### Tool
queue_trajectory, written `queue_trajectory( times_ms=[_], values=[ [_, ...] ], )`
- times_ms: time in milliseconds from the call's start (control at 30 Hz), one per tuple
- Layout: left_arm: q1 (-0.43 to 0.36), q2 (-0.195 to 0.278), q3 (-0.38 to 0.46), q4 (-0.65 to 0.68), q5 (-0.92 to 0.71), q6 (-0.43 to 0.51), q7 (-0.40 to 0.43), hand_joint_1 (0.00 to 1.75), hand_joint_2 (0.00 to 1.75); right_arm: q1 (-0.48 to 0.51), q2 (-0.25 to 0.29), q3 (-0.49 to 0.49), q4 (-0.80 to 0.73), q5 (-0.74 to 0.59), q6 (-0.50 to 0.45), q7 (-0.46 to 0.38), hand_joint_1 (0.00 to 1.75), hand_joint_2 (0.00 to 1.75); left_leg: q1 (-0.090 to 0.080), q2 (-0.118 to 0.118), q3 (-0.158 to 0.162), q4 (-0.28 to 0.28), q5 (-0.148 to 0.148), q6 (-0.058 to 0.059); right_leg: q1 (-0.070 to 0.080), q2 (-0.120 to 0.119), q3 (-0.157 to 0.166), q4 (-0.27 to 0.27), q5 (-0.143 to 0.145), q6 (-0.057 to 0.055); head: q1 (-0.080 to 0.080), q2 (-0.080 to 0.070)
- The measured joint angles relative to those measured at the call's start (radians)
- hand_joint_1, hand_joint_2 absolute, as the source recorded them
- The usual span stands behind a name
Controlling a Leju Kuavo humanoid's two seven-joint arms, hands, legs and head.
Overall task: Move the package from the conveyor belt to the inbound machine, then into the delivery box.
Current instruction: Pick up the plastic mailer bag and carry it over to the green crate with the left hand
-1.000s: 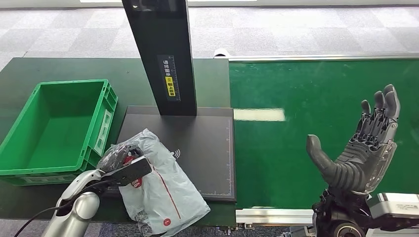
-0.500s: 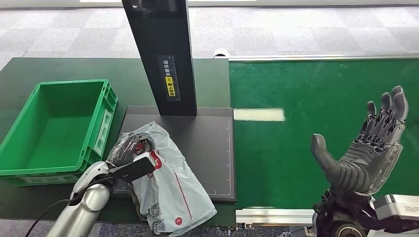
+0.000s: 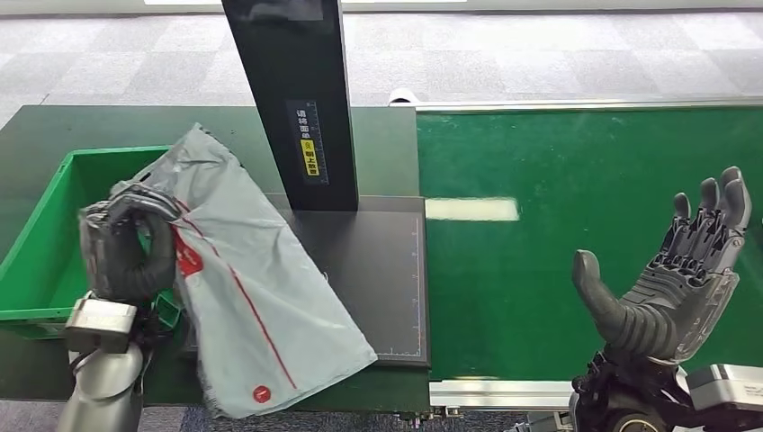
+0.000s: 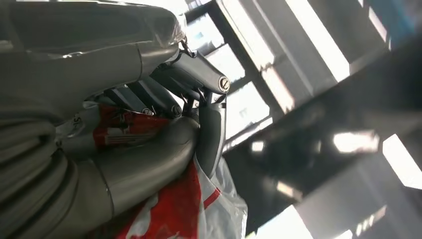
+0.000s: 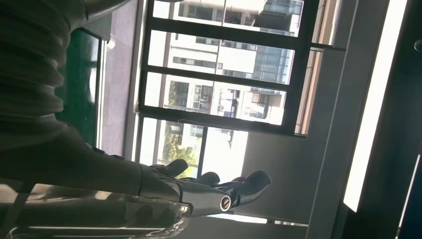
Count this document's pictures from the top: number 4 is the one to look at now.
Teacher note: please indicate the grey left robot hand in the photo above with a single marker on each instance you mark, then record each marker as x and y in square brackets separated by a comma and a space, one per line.
[82, 49]

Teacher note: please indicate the grey poly mailer package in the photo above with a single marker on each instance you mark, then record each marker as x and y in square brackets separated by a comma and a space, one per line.
[178, 211]

